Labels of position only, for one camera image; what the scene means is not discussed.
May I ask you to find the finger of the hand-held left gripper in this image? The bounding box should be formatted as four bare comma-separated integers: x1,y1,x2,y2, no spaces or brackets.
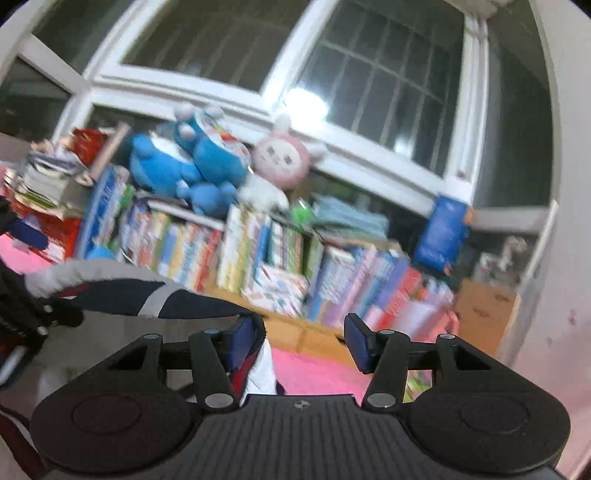
0,270,85,344

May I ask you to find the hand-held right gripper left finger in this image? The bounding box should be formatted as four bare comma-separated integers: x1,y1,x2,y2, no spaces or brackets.
107,314,269,413

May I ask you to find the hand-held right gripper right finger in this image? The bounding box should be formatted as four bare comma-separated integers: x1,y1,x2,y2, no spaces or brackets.
344,313,492,412

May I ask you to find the navy white red jacket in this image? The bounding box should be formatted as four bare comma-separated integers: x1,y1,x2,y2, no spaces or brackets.
0,259,289,480

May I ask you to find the pink blanket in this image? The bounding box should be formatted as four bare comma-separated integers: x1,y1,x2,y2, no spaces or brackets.
0,233,372,398

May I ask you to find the patterned tissue box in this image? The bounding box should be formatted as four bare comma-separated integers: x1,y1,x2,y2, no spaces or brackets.
241,267,311,320

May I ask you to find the pink gift bag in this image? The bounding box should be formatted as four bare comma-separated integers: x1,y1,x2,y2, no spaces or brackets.
406,295,459,343

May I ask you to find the red plastic crate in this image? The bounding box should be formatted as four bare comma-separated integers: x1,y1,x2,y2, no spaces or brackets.
9,210,84,265

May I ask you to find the row of colourful books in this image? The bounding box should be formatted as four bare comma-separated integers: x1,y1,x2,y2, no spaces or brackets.
76,166,458,333

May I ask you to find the folded teal cloth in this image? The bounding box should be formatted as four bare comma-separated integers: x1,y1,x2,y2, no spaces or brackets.
311,196,391,241

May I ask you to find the cardboard box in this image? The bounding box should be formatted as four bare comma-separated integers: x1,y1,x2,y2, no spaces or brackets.
454,278,522,357

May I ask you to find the stack of magazines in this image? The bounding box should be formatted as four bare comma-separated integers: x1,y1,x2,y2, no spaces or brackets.
4,138,95,217

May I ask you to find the blue packet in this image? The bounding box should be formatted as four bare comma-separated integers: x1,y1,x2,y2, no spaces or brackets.
412,178,475,274

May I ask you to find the white shelf board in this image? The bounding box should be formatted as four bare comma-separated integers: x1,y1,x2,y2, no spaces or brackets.
147,198,228,230

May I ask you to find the green toy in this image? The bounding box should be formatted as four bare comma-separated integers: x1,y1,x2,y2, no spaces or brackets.
291,198,315,223

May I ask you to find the grey windowsill object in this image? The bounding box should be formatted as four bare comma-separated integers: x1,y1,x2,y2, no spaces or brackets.
479,235,528,278

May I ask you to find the pink paper roll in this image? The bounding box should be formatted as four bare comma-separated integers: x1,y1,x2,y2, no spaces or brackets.
90,121,133,182

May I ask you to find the blue plush toy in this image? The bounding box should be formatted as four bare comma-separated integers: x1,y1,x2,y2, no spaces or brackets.
128,131,199,199
173,104,253,220

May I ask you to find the red packet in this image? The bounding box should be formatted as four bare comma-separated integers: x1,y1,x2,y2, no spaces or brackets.
73,128,116,158

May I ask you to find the pink rabbit plush toy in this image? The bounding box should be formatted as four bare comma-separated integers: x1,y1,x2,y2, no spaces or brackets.
236,113,329,209

